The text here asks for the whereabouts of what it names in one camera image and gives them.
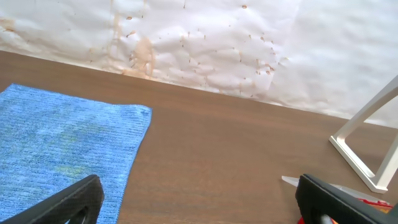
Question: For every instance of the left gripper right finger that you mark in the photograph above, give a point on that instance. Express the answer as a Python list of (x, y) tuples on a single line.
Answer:
[(329, 205)]

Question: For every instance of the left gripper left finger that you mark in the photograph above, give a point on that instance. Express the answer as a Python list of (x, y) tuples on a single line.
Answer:
[(68, 203)]

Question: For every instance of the white and blue stand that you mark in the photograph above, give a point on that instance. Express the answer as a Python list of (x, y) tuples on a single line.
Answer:
[(353, 161)]

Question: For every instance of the blue cloth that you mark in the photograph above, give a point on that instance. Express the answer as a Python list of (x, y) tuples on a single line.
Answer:
[(56, 143)]

